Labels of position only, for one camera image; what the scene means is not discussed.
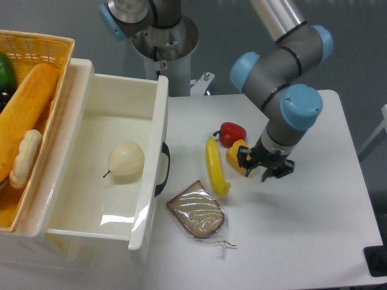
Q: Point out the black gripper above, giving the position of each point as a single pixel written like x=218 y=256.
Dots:
x=275 y=162

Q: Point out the white drawer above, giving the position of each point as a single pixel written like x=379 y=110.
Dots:
x=93 y=205

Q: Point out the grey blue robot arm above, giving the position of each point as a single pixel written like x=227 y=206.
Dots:
x=267 y=81

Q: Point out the white drawer cabinet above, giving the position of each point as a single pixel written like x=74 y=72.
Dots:
x=31 y=243

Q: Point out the yellow toy bell pepper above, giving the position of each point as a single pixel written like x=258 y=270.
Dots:
x=232 y=155

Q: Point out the yellow toy banana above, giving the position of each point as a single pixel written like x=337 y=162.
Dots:
x=215 y=171

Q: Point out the red toy bell pepper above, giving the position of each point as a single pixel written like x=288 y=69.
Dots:
x=229 y=133

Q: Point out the wrapped brown bread slice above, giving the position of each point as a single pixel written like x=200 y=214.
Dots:
x=202 y=217

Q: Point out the white toy pear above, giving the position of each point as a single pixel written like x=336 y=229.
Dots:
x=126 y=162

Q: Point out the black device at edge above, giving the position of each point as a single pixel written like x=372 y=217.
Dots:
x=376 y=260

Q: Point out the cream toy croissant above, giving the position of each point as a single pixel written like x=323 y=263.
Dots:
x=24 y=161

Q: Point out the orange toy baguette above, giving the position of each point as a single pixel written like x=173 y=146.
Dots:
x=23 y=111

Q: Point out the yellow woven basket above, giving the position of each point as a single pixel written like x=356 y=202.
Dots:
x=40 y=62

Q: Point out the dark purple toy eggplant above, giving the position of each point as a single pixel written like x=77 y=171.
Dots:
x=5 y=96

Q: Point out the green toy pepper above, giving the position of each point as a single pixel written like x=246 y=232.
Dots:
x=7 y=73

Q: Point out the black top drawer handle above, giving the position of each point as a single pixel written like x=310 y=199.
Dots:
x=163 y=169

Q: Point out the white frame at right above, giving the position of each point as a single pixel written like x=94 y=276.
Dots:
x=374 y=139

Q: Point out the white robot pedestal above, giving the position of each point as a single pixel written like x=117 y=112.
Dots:
x=167 y=52

